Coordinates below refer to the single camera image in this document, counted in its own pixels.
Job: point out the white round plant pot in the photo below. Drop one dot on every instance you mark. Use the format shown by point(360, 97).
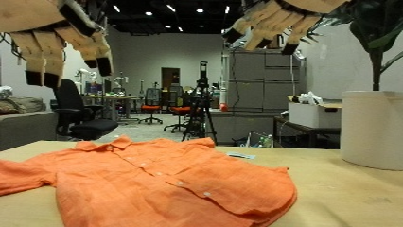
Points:
point(371, 129)

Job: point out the red ball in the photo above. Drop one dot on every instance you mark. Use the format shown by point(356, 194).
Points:
point(223, 107)

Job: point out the black camera tripod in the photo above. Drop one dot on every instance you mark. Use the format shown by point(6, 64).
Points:
point(202, 104)

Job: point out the black office chair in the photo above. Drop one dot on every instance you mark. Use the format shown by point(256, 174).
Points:
point(69, 101)

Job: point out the black side table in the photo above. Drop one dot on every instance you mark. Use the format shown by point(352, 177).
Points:
point(306, 129)

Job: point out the grey low counter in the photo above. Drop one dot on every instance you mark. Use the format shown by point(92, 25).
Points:
point(239, 126)

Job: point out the light blue paper tag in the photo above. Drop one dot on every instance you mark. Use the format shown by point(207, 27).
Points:
point(241, 155)

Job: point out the brown door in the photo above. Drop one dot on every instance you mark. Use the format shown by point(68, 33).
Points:
point(170, 77)

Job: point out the grey filing cabinet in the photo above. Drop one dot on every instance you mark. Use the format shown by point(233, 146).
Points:
point(255, 82)

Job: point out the white cardboard box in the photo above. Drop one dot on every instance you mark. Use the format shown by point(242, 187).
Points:
point(310, 115)

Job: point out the ceiling light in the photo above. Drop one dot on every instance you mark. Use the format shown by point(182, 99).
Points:
point(199, 10)
point(170, 8)
point(147, 13)
point(226, 9)

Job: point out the grey sofa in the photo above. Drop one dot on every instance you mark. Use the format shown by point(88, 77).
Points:
point(25, 129)

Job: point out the orange seat office chair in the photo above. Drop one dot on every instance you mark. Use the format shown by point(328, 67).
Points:
point(150, 108)
point(179, 109)

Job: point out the silver crumpled bag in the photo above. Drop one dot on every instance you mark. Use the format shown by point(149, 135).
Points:
point(4, 92)

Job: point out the orange button-up shirt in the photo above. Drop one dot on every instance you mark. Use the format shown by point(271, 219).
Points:
point(146, 186)

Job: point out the brown cushion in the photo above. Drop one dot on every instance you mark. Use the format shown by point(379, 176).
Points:
point(22, 104)

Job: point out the clear plastic bottle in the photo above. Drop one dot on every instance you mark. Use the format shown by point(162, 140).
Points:
point(268, 141)

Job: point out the wooden desk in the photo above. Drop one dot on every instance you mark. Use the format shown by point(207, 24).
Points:
point(109, 98)

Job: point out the dark green leafy plant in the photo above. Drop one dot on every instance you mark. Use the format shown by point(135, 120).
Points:
point(375, 38)

